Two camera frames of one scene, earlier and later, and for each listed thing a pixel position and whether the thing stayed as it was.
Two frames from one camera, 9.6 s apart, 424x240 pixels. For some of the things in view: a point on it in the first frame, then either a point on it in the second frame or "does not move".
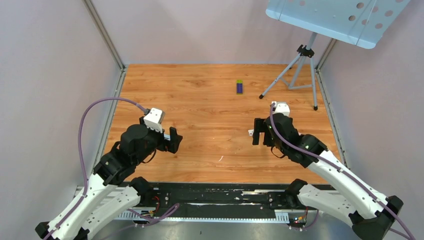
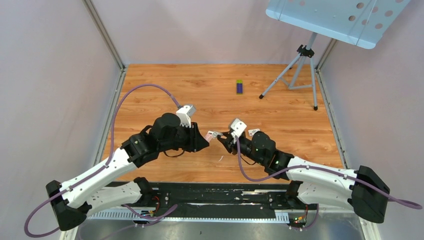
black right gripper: (260, 126) -> (228, 143)
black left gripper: (171, 145) -> (196, 141)
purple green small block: (239, 86) does not move
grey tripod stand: (304, 51) does not move
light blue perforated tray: (360, 22) does not move
